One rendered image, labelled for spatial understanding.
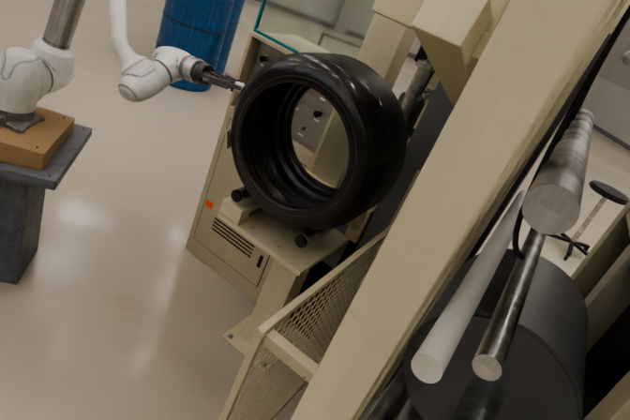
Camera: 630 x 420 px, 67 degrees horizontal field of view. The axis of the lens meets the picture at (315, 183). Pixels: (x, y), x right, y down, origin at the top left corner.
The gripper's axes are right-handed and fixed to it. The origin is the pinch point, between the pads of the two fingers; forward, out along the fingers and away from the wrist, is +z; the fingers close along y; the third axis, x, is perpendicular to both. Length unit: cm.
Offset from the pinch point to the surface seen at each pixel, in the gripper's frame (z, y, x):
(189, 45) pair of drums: -237, 220, 41
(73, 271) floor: -73, -8, 111
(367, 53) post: 30.0, 26.3, -20.1
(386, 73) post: 38.5, 26.7, -15.6
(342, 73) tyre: 39.1, -8.3, -16.6
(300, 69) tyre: 27.2, -11.4, -14.4
